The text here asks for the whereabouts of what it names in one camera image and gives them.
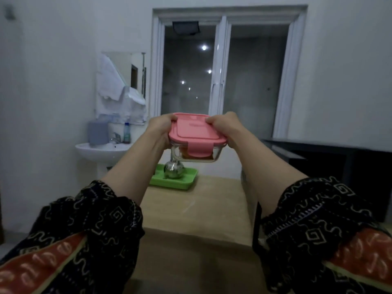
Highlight person's left hand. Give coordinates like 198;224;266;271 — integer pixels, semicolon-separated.
146;113;178;149

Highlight green plastic tray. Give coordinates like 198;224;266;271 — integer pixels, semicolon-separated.
149;164;198;190

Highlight person's right forearm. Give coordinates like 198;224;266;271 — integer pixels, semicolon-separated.
230;131;308;218

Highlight dark table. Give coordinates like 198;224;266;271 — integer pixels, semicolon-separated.
261;138;392;223

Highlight grey-blue box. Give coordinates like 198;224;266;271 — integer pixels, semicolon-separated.
88;120;110;147

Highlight white pedestal sink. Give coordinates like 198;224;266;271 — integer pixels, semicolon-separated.
75;141;134;181

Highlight white framed window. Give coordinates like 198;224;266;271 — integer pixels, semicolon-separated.
148;5;308;139

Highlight person's right hand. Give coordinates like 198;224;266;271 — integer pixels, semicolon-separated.
205;111;248;150

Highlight person's left forearm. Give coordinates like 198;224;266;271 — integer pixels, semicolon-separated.
99;133;168;207

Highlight glass container with pink lid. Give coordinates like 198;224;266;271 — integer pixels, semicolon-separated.
167;112;228;163

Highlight wall mirror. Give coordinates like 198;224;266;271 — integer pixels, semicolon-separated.
102;51;147;96

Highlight round glass bottle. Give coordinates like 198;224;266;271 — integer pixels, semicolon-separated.
164;160;185;180

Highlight white cloth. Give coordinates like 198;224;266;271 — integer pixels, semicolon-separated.
96;54;147;125

